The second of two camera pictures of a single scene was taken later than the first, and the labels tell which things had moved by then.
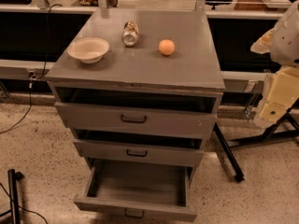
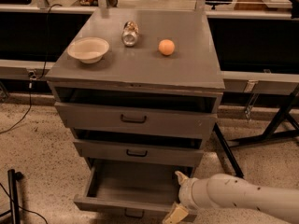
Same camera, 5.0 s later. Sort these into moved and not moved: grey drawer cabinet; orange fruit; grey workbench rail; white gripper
Moved: white gripper
Not moved: grey workbench rail; orange fruit; grey drawer cabinet
